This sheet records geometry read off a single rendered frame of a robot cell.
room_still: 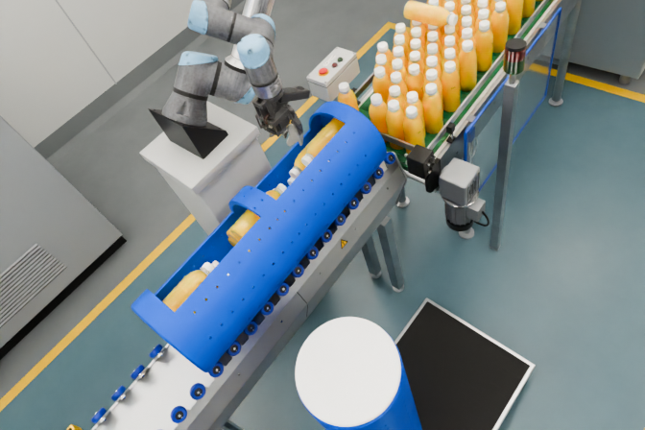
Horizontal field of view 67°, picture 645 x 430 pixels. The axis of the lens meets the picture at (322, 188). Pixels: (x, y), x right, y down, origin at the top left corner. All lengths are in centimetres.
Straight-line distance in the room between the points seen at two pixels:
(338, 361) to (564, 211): 177
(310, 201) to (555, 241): 158
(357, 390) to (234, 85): 100
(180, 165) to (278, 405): 126
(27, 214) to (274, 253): 175
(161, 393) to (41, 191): 152
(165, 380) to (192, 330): 33
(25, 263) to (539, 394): 257
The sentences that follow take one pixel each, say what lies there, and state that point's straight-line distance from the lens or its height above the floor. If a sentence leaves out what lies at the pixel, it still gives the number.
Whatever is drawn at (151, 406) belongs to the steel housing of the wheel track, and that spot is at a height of 93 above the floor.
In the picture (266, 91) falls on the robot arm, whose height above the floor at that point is 152.
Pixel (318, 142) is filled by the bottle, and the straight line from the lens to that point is 155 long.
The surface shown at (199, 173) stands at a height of 115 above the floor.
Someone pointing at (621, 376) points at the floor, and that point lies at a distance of 250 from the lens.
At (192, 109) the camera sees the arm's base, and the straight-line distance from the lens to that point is 168.
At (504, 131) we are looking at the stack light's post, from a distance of 195.
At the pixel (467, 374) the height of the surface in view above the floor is 15.
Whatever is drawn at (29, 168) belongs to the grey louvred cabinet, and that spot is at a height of 83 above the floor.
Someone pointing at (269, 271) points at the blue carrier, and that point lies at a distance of 140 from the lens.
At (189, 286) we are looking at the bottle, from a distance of 141.
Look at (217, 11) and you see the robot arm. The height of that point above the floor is 169.
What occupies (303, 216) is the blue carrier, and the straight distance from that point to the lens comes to 142.
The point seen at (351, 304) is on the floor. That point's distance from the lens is 255.
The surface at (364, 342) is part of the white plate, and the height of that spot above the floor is 104.
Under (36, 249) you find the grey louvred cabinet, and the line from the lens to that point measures 302.
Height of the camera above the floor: 230
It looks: 51 degrees down
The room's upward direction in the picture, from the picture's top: 20 degrees counter-clockwise
